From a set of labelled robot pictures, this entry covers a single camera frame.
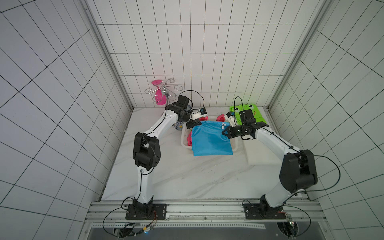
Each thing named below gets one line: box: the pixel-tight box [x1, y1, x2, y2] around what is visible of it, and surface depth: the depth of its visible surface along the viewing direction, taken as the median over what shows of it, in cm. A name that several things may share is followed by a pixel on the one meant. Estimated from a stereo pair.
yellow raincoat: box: [229, 138, 235, 151], surface depth 89 cm
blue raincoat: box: [191, 120, 233, 157], surface depth 88 cm
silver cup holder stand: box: [144, 78, 183, 106], surface depth 94 cm
